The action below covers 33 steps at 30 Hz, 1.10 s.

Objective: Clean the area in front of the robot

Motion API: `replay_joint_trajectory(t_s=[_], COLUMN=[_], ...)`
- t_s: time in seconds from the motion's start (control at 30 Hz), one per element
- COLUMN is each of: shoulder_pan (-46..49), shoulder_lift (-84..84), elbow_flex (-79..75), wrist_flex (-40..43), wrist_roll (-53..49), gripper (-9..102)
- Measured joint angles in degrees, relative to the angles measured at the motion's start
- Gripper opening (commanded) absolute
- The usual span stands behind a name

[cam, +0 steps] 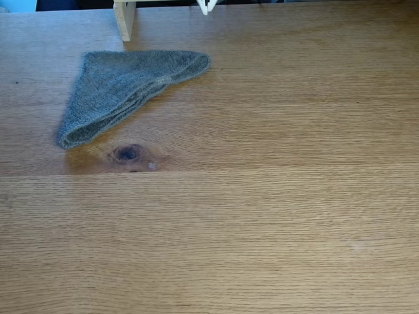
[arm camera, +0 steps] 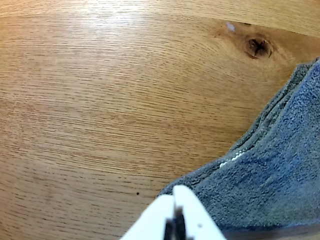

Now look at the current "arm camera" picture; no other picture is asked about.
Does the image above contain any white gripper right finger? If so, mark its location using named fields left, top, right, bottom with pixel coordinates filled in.
left=172, top=185, right=227, bottom=240

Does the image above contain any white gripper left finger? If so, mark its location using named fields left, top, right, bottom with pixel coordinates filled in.
left=119, top=194, right=176, bottom=240

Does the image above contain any grey cleaning cloth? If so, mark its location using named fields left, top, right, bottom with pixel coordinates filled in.
left=156, top=56, right=320, bottom=232

